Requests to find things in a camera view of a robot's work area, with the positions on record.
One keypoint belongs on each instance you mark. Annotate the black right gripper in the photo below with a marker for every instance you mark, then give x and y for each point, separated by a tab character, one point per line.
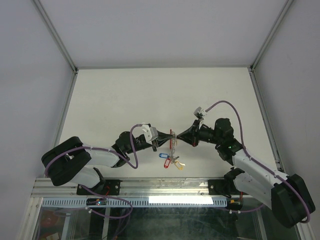
193	133

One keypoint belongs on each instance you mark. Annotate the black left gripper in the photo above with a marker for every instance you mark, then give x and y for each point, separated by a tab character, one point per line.
162	138

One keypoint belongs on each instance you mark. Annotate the blue key tag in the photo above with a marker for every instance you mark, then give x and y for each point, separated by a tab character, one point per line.
164	155

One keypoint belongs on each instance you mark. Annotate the red key tag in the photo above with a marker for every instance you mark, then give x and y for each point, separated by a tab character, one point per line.
167	163

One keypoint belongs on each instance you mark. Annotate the yellow key tag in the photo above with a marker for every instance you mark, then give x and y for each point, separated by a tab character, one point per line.
180	166

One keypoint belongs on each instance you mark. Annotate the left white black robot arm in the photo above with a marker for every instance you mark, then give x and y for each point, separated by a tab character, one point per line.
72	161

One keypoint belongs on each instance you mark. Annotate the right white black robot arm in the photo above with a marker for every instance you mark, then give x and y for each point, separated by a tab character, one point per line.
287	196

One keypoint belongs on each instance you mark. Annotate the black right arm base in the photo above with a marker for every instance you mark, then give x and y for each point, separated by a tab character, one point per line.
222	187

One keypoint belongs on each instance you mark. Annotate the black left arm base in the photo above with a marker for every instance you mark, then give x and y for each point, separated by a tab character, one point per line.
108	187

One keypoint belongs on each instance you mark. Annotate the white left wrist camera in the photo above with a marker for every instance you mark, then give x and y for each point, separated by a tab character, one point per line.
150	133

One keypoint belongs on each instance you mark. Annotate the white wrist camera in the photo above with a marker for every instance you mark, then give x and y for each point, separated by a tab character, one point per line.
200	113
150	133

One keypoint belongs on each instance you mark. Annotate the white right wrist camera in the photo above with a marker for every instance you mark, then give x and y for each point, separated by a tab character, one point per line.
200	113

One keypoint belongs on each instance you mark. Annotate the perforated grey cable duct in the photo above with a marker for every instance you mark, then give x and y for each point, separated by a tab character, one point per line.
140	202

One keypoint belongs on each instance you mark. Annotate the aluminium front rail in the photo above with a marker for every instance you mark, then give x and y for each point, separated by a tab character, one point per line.
131	187

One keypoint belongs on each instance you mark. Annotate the left aluminium frame post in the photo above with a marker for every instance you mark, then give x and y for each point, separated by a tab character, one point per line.
54	34

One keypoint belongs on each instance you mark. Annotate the aluminium frame post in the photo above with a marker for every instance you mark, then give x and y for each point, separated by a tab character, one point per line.
272	33
54	34

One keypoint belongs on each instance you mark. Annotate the right aluminium frame post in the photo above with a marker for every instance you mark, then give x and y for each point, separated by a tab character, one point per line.
272	33

